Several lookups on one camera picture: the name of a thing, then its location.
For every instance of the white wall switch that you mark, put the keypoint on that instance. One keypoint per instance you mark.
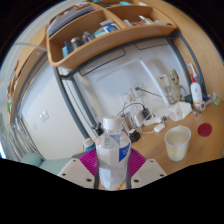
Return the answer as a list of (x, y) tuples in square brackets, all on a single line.
[(44, 116)]

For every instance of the white pump lotion bottle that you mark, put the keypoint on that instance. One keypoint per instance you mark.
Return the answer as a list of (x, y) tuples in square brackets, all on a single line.
[(196, 93)]

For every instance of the blue white tube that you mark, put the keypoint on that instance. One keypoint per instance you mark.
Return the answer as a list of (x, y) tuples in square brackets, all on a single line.
[(88, 145)]

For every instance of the steel cup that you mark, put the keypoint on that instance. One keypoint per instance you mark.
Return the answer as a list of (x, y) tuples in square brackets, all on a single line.
[(126, 120)]

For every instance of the black handheld device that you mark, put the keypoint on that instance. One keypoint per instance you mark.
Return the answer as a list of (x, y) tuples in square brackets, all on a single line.
[(97, 128)]

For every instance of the clear plastic water bottle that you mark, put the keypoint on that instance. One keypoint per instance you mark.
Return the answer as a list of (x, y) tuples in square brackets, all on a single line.
[(111, 156)]

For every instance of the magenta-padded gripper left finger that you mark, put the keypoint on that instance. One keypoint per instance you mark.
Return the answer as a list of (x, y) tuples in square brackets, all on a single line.
[(75, 171)]

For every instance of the flat round red coaster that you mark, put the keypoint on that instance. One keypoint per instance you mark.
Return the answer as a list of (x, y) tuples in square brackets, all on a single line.
[(204, 130)]

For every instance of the wooden upper bunk board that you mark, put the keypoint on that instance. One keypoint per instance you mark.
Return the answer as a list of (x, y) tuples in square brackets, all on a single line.
[(30, 63)]

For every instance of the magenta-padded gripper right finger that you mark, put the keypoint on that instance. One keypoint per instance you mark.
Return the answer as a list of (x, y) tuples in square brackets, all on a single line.
[(150, 171)]

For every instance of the white power adapter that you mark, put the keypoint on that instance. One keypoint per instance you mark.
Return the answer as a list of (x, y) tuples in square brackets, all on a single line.
[(138, 117)]

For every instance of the white tissue pack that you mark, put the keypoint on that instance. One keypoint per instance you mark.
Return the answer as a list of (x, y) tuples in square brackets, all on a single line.
[(180, 111)]

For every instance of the small black charger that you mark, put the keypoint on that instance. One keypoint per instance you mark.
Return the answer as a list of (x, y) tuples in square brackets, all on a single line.
[(134, 135)]

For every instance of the wooden shelf unit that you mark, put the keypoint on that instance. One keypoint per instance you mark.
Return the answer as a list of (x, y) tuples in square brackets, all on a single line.
[(110, 41)]

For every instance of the small white oval case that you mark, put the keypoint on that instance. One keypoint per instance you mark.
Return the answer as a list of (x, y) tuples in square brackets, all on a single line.
[(159, 127)]

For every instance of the white power strip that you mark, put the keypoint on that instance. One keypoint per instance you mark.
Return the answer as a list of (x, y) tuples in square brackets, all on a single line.
[(151, 120)]

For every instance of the white wall outlet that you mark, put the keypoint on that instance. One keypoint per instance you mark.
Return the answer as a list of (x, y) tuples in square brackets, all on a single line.
[(126, 96)]

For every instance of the cream plastic cup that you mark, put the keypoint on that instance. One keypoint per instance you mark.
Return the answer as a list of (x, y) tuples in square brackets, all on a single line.
[(177, 145)]

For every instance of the black plug adapter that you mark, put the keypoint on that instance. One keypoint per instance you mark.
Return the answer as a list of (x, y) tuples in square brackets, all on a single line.
[(146, 112)]

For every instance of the grey metal frame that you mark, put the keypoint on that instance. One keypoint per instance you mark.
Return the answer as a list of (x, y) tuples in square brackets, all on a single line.
[(66, 96)]

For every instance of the green pillow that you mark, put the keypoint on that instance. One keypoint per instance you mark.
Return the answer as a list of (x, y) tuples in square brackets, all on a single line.
[(31, 160)]

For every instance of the wooden figurine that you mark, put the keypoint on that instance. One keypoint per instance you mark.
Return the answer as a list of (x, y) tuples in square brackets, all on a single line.
[(174, 80)]

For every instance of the white square wall box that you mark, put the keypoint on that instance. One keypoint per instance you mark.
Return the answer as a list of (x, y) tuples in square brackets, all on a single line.
[(164, 81)]

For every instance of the small green pack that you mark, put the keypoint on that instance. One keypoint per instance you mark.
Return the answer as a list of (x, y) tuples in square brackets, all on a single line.
[(217, 101)]

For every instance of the grey striped curtain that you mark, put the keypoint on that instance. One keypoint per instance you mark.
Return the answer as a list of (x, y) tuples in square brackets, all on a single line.
[(13, 143)]

